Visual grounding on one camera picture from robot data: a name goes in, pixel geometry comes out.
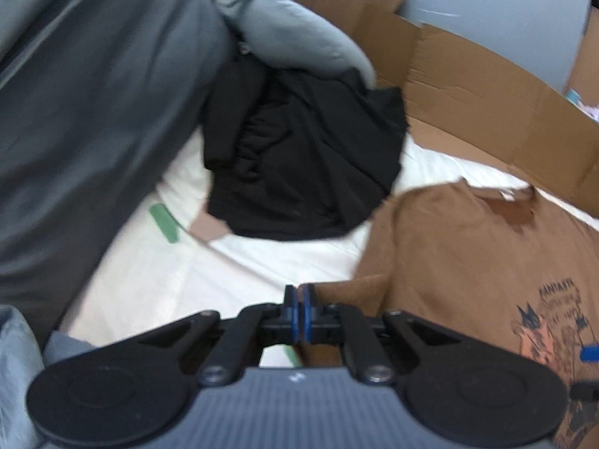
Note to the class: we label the grey plastic-wrapped mattress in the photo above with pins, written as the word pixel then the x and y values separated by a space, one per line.
pixel 491 0

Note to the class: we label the blue-capped bottle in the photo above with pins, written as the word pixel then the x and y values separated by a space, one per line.
pixel 573 96

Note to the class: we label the flattened cardboard sheet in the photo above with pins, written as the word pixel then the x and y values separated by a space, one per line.
pixel 468 103

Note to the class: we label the dark grey cloth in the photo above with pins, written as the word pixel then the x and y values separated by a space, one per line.
pixel 93 126

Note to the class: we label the grey neck pillow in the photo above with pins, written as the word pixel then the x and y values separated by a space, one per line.
pixel 290 28

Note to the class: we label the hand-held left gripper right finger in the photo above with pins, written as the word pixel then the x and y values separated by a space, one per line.
pixel 308 314

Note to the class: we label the blue denim garment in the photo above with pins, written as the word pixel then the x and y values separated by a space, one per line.
pixel 18 360

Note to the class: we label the brown printed t-shirt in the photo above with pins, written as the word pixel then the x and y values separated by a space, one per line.
pixel 468 266

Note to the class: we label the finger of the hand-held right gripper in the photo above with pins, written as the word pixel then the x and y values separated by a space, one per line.
pixel 590 353
pixel 587 391

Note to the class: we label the pink pouch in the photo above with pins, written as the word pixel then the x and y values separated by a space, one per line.
pixel 592 112

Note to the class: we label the black crumpled garment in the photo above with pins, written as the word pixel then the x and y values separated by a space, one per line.
pixel 304 163

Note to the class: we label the white bear-print bed sheet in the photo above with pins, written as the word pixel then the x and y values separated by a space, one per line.
pixel 187 280

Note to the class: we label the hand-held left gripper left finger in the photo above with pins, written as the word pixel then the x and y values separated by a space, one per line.
pixel 292 314

